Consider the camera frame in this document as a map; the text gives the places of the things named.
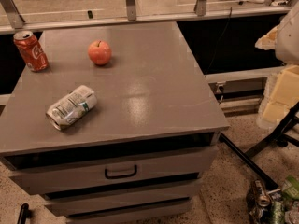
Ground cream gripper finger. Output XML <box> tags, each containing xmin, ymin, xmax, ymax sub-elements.
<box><xmin>257</xmin><ymin>64</ymin><xmax>299</xmax><ymax>129</ymax></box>
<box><xmin>255</xmin><ymin>26</ymin><xmax>278</xmax><ymax>50</ymax></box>

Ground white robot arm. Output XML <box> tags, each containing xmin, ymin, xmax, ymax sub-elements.
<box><xmin>255</xmin><ymin>4</ymin><xmax>299</xmax><ymax>129</ymax></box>

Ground red coca-cola can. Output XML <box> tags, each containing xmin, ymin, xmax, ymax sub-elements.
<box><xmin>13</xmin><ymin>31</ymin><xmax>49</xmax><ymax>72</ymax></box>

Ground black metal stand legs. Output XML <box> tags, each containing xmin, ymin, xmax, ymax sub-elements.
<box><xmin>219</xmin><ymin>102</ymin><xmax>299</xmax><ymax>189</ymax></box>

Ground pile of crushed cans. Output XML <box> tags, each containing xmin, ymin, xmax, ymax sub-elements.
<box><xmin>246</xmin><ymin>175</ymin><xmax>299</xmax><ymax>224</ymax></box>

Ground grey drawer cabinet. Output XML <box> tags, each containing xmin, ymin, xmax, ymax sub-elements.
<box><xmin>0</xmin><ymin>21</ymin><xmax>231</xmax><ymax>224</ymax></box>

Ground black object on floor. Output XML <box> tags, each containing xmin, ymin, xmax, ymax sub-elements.
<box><xmin>17</xmin><ymin>203</ymin><xmax>32</xmax><ymax>224</ymax></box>

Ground black drawer handle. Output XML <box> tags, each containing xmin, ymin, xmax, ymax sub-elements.
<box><xmin>104</xmin><ymin>164</ymin><xmax>138</xmax><ymax>180</ymax></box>

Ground metal railing frame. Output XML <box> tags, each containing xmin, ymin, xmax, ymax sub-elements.
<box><xmin>0</xmin><ymin>0</ymin><xmax>298</xmax><ymax>34</ymax></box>

